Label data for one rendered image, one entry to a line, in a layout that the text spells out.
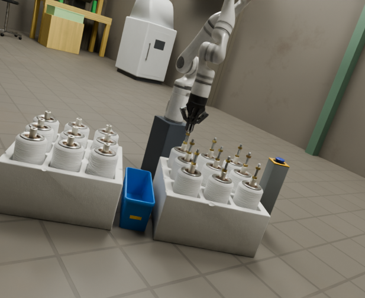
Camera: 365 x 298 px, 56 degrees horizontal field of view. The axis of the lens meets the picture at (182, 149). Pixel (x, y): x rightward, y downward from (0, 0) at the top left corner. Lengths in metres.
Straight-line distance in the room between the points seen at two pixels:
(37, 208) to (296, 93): 3.28
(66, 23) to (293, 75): 4.14
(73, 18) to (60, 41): 0.46
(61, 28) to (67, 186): 5.60
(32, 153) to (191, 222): 0.57
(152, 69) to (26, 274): 4.60
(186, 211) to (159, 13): 4.46
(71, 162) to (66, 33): 5.60
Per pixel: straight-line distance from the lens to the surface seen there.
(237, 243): 1.32
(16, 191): 1.21
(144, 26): 5.29
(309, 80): 3.97
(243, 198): 1.28
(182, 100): 1.67
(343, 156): 3.70
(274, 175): 1.51
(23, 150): 1.19
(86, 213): 1.22
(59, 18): 6.62
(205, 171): 1.34
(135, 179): 1.50
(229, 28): 1.42
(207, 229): 1.26
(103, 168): 1.17
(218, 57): 1.35
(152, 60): 5.35
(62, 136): 1.29
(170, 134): 1.66
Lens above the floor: 0.65
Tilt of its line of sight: 16 degrees down
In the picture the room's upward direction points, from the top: 17 degrees clockwise
